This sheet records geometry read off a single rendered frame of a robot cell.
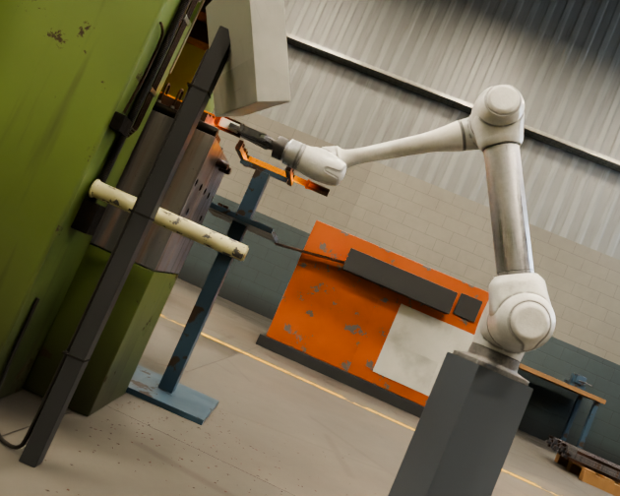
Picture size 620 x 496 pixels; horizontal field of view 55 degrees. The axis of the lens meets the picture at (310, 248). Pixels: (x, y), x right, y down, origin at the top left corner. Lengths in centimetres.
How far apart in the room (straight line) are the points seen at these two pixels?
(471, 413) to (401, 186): 798
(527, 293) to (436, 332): 376
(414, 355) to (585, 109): 629
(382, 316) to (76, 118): 409
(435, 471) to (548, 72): 925
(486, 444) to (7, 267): 140
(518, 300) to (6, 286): 131
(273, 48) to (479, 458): 127
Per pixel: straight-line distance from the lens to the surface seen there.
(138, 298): 184
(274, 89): 132
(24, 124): 170
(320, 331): 536
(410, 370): 539
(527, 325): 165
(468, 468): 189
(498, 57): 1056
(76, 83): 168
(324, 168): 194
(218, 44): 147
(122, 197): 163
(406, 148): 198
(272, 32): 134
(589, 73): 1085
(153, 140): 189
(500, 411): 189
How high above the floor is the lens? 59
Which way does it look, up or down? 4 degrees up
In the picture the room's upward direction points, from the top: 24 degrees clockwise
